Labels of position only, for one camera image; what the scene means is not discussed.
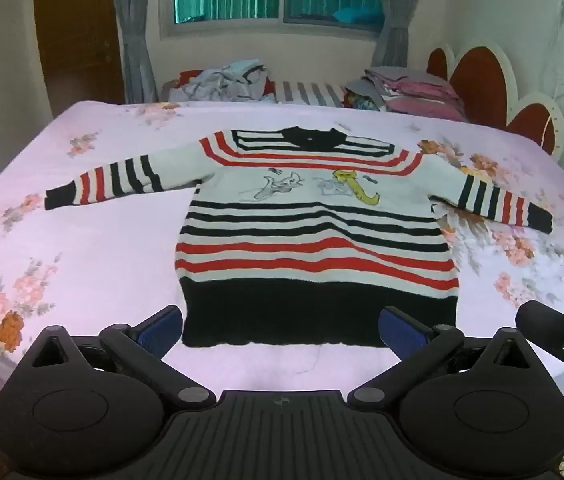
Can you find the brown wooden door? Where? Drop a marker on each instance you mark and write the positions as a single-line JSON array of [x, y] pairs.
[[77, 35]]

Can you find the striped knit sweater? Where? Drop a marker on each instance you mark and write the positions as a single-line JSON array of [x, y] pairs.
[[312, 260]]

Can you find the grey curtain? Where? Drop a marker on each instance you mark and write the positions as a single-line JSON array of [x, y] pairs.
[[397, 10], [134, 35]]

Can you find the grey striped cloth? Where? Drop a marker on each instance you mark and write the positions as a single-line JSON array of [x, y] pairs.
[[307, 92]]

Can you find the pile of crumpled clothes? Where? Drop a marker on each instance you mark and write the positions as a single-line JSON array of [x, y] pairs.
[[222, 82]]

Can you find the teal cloth behind window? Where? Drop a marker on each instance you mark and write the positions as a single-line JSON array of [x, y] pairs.
[[357, 14]]

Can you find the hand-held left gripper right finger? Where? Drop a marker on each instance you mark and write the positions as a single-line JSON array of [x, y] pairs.
[[402, 332]]

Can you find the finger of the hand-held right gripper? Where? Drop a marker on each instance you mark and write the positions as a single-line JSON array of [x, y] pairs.
[[547, 320]]

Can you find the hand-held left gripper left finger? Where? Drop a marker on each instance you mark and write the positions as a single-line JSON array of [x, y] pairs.
[[162, 332]]

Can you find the stack of folded pink clothes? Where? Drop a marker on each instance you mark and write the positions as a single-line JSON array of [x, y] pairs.
[[417, 92]]

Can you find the red and white headboard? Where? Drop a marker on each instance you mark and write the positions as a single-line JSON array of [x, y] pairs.
[[482, 80]]

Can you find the pink floral bed sheet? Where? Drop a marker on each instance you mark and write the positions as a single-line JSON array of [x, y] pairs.
[[112, 260]]

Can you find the colourful patterned cloth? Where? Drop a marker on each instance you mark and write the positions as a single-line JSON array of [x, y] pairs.
[[362, 100]]

